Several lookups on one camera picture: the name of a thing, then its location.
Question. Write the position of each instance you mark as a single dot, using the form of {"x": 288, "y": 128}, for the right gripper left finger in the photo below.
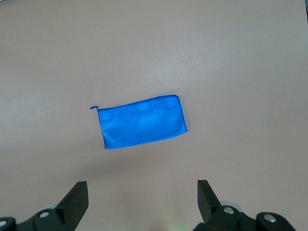
{"x": 69, "y": 209}

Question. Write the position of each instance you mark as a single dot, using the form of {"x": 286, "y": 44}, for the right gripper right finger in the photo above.
{"x": 209, "y": 207}

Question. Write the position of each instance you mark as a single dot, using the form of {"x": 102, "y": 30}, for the blue microfibre towel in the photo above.
{"x": 142, "y": 122}

